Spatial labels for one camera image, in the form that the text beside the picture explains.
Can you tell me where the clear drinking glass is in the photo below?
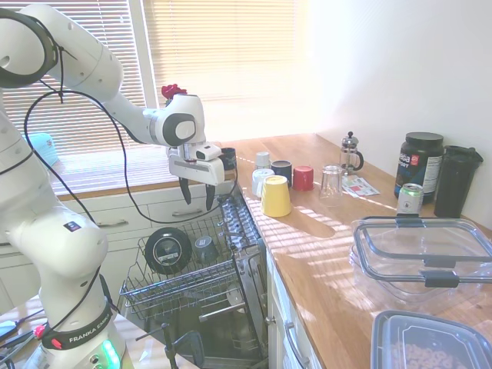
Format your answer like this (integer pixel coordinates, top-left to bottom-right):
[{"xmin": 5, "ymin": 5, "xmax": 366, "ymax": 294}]
[{"xmin": 318, "ymin": 165, "xmax": 344, "ymax": 208}]

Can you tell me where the clear plastic container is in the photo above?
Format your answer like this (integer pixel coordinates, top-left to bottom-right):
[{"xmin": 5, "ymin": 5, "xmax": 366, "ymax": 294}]
[{"xmin": 348, "ymin": 245, "xmax": 492, "ymax": 309}]

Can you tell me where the metal wire dish rack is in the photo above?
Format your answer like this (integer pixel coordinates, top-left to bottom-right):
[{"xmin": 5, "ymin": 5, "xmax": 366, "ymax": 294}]
[{"xmin": 118, "ymin": 194, "xmax": 267, "ymax": 324}]

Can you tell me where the navy blue mug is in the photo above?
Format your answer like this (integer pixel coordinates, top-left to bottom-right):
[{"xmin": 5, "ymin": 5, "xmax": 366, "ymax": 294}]
[{"xmin": 270, "ymin": 159, "xmax": 294, "ymax": 182}]

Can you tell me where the open dishwasher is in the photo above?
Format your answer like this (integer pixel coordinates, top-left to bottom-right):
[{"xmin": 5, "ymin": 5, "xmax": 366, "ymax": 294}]
[{"xmin": 121, "ymin": 180, "xmax": 271, "ymax": 369}]

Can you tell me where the dark blue rounded object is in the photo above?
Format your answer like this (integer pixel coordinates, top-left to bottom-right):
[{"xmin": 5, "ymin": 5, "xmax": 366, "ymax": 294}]
[{"xmin": 175, "ymin": 331, "xmax": 205, "ymax": 368}]

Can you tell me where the printed paper leaflet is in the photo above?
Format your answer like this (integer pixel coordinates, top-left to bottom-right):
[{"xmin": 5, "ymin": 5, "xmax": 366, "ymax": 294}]
[{"xmin": 341, "ymin": 175, "xmax": 381, "ymax": 198}]

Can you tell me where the black mug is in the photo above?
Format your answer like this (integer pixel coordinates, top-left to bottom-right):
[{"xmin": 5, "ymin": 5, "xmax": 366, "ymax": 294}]
[{"xmin": 219, "ymin": 147, "xmax": 238, "ymax": 171}]

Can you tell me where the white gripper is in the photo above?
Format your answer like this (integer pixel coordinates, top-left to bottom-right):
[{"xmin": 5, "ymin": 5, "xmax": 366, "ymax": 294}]
[{"xmin": 168, "ymin": 145, "xmax": 226, "ymax": 211}]

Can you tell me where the black shaker bottle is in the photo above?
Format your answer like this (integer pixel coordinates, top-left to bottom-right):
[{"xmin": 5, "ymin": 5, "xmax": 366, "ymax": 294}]
[{"xmin": 434, "ymin": 145, "xmax": 484, "ymax": 219}]

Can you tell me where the white drink can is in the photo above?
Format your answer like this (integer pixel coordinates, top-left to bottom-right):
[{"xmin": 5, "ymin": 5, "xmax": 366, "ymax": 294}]
[{"xmin": 396, "ymin": 182, "xmax": 425, "ymax": 217}]

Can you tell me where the black round pan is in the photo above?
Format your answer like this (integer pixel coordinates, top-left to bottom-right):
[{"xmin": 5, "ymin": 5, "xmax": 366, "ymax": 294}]
[{"xmin": 143, "ymin": 227, "xmax": 194, "ymax": 276}]

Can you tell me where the dark grey mug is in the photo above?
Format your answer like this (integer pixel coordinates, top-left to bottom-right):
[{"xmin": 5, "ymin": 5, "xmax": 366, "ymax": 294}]
[{"xmin": 192, "ymin": 234, "xmax": 221, "ymax": 266}]

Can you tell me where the clear container with grey-rimmed lid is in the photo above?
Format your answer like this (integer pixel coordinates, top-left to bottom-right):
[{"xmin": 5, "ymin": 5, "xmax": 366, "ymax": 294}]
[{"xmin": 352, "ymin": 215, "xmax": 492, "ymax": 289}]

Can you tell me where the yellow plastic cup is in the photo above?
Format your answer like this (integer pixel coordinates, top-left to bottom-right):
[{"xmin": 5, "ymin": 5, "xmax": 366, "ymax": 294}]
[{"xmin": 260, "ymin": 175, "xmax": 293, "ymax": 218}]

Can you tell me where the beige window blind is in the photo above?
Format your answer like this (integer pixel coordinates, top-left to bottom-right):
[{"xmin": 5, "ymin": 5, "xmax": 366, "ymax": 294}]
[
  {"xmin": 143, "ymin": 0, "xmax": 299, "ymax": 104},
  {"xmin": 0, "ymin": 0, "xmax": 149, "ymax": 155}
]

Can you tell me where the black protein powder tub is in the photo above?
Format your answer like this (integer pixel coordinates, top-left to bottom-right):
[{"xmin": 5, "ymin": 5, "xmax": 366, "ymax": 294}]
[{"xmin": 394, "ymin": 131, "xmax": 445, "ymax": 205}]

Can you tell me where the red mug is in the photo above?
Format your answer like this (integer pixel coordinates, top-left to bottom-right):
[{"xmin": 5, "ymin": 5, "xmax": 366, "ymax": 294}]
[{"xmin": 292, "ymin": 165, "xmax": 314, "ymax": 192}]

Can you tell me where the grey-lidded container with cereal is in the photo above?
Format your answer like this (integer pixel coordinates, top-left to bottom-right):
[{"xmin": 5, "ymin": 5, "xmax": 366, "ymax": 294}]
[{"xmin": 370, "ymin": 309, "xmax": 492, "ymax": 369}]

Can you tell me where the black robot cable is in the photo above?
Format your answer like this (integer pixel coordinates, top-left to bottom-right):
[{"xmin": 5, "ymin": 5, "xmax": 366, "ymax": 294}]
[{"xmin": 22, "ymin": 21, "xmax": 240, "ymax": 226}]

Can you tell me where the red rose bouquet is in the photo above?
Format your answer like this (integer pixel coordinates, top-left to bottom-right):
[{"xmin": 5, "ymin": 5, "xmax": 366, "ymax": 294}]
[{"xmin": 161, "ymin": 82, "xmax": 188, "ymax": 108}]

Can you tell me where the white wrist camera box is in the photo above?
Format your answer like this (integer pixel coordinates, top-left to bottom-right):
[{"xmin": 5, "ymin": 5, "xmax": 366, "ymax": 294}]
[{"xmin": 194, "ymin": 143, "xmax": 224, "ymax": 162}]

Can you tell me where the black camera tripod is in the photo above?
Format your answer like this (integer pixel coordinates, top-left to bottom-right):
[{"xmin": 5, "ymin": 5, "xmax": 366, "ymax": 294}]
[{"xmin": 135, "ymin": 322, "xmax": 181, "ymax": 369}]

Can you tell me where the white mug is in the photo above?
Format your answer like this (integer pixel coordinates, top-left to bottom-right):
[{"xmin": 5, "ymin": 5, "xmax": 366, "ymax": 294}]
[{"xmin": 251, "ymin": 168, "xmax": 276, "ymax": 198}]

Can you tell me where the glass french press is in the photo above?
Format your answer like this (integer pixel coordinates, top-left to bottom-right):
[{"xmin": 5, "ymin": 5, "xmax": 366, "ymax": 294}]
[{"xmin": 338, "ymin": 131, "xmax": 365, "ymax": 178}]

